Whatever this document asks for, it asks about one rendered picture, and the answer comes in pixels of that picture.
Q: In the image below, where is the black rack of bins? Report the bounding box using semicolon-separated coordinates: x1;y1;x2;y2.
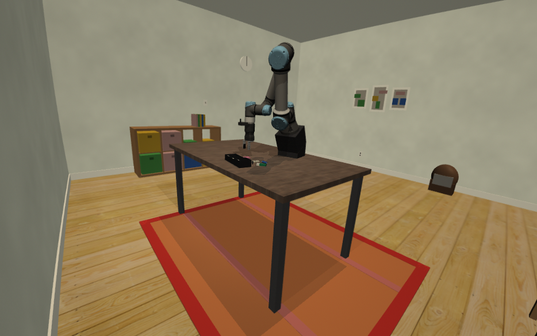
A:
225;154;251;168

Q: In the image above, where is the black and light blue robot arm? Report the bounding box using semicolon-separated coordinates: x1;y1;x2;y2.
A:
245;42;299;135

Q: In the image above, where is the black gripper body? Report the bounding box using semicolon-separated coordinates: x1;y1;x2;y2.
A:
238;117;255;141

